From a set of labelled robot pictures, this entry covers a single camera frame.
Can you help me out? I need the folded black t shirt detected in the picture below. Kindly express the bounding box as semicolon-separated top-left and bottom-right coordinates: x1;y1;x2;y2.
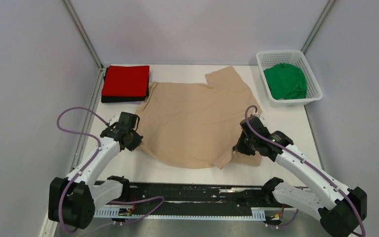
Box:
100;67;151;104

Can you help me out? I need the folded red t shirt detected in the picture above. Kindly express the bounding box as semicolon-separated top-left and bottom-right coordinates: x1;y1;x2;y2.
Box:
102;65;151;97

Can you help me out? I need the aluminium frame post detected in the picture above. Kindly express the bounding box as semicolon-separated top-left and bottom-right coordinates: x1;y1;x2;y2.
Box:
61;0;103;71
301;0;338;55

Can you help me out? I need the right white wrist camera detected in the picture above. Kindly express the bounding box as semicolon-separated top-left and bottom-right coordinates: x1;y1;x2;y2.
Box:
252;111;262;118

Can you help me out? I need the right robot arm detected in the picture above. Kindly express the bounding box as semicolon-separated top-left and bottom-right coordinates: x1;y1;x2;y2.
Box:
233;115;368;237

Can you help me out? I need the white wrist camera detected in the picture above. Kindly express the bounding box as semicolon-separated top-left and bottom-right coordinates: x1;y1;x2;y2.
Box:
108;114;119;126
252;111;262;118

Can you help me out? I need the green t shirt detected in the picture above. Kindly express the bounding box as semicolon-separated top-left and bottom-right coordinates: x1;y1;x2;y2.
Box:
264;63;307;100

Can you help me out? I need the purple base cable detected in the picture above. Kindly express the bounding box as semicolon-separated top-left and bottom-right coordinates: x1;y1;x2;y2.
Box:
78;196;165;237

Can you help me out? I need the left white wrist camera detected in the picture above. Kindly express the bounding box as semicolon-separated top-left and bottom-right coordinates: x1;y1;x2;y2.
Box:
108;114;119;126

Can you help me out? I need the white plastic basket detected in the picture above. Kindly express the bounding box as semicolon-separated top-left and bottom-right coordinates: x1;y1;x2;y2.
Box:
256;49;323;108

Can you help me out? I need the right aluminium frame post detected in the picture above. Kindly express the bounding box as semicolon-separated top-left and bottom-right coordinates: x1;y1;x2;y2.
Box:
301;0;338;55

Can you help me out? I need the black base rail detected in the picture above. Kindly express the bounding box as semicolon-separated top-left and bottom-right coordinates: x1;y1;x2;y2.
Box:
98;182;295;217

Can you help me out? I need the left aluminium frame post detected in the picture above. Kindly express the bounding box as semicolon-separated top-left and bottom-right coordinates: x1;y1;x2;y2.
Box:
61;0;103;71

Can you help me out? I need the beige t shirt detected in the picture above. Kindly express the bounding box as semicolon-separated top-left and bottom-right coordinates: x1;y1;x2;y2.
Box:
136;67;262;169

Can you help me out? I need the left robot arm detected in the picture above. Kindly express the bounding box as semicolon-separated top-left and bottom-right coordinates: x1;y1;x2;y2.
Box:
48;112;143;231

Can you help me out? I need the white slotted cable duct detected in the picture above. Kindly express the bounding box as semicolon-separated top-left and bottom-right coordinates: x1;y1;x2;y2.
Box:
94;206;266;221

